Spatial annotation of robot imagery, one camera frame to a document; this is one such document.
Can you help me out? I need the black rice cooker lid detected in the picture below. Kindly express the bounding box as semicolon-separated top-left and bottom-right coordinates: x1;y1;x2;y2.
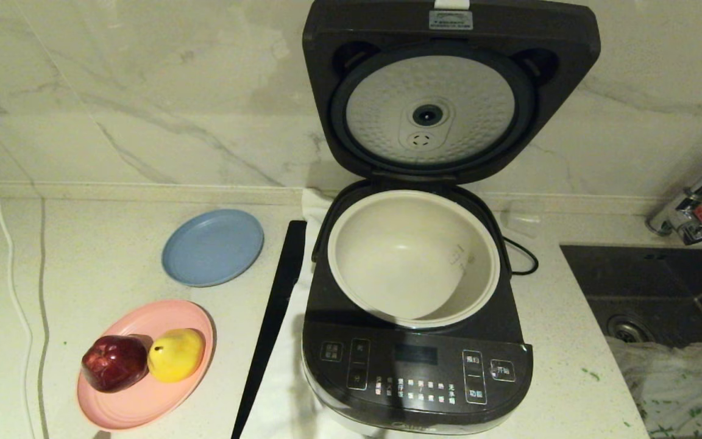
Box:
302;0;601;185

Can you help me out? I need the white inner pot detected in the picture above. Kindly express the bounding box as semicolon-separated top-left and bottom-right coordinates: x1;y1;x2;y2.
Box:
327;190;502;330

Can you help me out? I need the black rice cooker base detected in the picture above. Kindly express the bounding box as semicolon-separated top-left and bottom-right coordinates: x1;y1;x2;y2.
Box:
301;180;534;437

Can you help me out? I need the long black flat strip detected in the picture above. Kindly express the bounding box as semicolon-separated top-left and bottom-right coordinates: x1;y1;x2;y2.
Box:
231;219;308;439

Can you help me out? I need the blue plate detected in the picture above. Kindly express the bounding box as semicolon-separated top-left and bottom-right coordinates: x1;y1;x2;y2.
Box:
162;209;265;287

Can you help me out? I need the clear plastic cup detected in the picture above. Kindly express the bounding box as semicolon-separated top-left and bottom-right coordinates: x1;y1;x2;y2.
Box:
500;210;541;238

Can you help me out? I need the yellow pear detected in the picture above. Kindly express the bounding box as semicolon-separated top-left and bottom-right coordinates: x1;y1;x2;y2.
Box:
147;329;206;383

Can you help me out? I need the red apple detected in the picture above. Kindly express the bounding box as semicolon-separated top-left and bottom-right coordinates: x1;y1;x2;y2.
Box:
82;335;149;393

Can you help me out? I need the pink plate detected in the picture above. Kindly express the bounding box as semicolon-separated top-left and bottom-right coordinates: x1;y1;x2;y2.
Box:
76;299;216;431

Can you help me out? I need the dark sink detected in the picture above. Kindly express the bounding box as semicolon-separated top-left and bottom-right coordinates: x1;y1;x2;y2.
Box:
559;244;702;366

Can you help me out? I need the chrome faucet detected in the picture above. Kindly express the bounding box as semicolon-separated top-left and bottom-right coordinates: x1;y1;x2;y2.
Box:
643;140;702;246

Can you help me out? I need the white green patterned cloth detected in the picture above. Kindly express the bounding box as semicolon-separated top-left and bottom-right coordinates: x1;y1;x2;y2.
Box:
607;335;702;439

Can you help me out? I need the black power cord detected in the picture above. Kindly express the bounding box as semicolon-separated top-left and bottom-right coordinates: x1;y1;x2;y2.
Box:
503;237;539;276

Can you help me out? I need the white cable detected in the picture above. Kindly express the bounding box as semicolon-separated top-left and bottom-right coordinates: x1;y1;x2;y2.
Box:
0;107;39;439

